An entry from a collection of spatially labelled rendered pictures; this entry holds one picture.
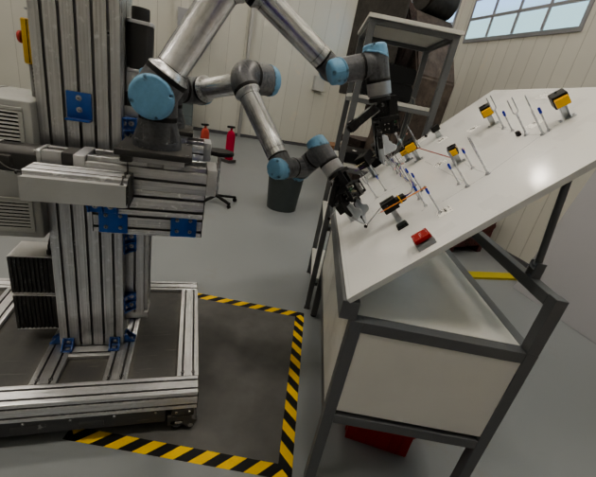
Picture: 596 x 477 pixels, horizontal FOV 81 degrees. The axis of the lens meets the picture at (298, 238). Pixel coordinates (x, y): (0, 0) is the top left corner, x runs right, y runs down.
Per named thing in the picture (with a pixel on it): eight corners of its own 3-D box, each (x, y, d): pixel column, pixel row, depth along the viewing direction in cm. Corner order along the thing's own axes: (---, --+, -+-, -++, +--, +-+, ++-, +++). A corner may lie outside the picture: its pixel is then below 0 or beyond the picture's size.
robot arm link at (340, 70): (324, 86, 115) (355, 79, 116) (334, 87, 105) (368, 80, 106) (320, 59, 111) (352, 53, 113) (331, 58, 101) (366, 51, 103)
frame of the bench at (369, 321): (302, 485, 139) (351, 320, 108) (310, 313, 248) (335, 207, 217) (449, 511, 139) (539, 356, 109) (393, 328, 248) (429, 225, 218)
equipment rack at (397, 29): (303, 309, 251) (370, 11, 180) (306, 270, 307) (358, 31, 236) (371, 322, 252) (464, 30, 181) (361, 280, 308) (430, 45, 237)
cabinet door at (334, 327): (322, 402, 127) (347, 312, 112) (321, 314, 177) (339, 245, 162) (328, 403, 127) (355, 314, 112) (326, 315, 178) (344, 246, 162)
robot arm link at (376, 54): (356, 48, 110) (380, 44, 111) (359, 85, 114) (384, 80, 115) (365, 44, 102) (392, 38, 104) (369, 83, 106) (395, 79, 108)
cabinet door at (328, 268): (323, 314, 178) (340, 245, 163) (322, 266, 228) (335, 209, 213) (326, 315, 178) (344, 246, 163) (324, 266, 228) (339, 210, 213)
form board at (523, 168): (335, 198, 215) (333, 195, 214) (494, 93, 187) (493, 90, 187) (350, 304, 106) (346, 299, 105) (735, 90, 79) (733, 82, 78)
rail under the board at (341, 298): (338, 317, 108) (342, 300, 105) (329, 205, 217) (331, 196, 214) (356, 321, 108) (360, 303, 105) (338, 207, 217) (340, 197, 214)
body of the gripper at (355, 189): (353, 200, 122) (335, 170, 122) (341, 208, 129) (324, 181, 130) (368, 191, 125) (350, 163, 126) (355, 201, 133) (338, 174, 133)
